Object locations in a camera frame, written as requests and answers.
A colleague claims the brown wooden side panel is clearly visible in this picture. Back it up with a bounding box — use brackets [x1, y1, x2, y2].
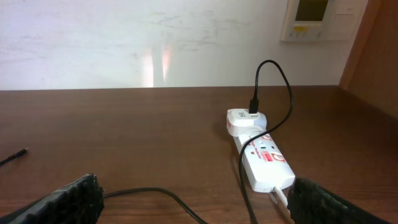
[339, 0, 397, 118]

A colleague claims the black USB charging cable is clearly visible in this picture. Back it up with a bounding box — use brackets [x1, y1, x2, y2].
[0, 60, 294, 224]

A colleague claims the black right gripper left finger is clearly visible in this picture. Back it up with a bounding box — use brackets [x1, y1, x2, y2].
[1, 174, 104, 224]

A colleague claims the white wall control panel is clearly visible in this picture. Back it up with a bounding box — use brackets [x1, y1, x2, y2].
[280, 0, 368, 42]

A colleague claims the white power strip cord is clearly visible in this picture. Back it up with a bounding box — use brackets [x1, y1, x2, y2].
[269, 186, 290, 208]

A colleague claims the white power strip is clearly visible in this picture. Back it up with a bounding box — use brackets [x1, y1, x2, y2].
[243, 134, 295, 193]

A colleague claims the white USB charger adapter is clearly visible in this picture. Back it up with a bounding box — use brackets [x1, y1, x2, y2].
[226, 108, 267, 137]

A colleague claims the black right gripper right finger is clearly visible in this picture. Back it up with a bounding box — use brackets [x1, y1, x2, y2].
[287, 178, 388, 224]

